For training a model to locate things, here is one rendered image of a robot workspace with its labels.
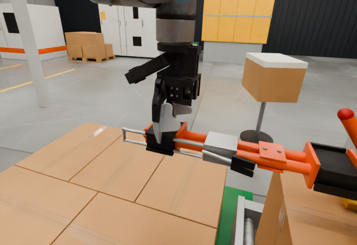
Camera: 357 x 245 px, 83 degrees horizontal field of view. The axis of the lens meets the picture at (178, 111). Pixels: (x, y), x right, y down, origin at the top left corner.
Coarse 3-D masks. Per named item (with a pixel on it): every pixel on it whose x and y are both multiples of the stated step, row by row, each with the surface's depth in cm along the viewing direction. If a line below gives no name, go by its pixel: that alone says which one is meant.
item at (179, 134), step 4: (152, 124) 50; (184, 124) 50; (148, 128) 48; (152, 128) 48; (180, 128) 48; (184, 128) 49; (164, 132) 46; (168, 132) 46; (172, 132) 46; (176, 132) 46; (180, 132) 46; (176, 136) 45; (180, 136) 47; (176, 144) 46; (176, 148) 46; (180, 148) 48
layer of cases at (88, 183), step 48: (96, 144) 140; (0, 192) 100; (48, 192) 100; (96, 192) 101; (144, 192) 102; (192, 192) 103; (0, 240) 78; (48, 240) 79; (96, 240) 79; (144, 240) 80; (192, 240) 80
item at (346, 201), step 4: (344, 200) 48; (348, 200) 47; (352, 200) 46; (344, 204) 48; (348, 204) 46; (352, 204) 46; (356, 204) 46; (348, 208) 46; (352, 208) 46; (356, 208) 46
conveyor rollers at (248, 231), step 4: (244, 220) 90; (248, 220) 89; (252, 220) 89; (244, 224) 88; (248, 224) 87; (252, 224) 87; (244, 228) 86; (248, 228) 85; (252, 228) 86; (244, 232) 84; (248, 232) 83; (252, 232) 84; (244, 236) 82; (248, 236) 82; (252, 236) 82; (244, 240) 81; (248, 240) 80; (252, 240) 81; (244, 244) 79; (248, 244) 79; (252, 244) 79
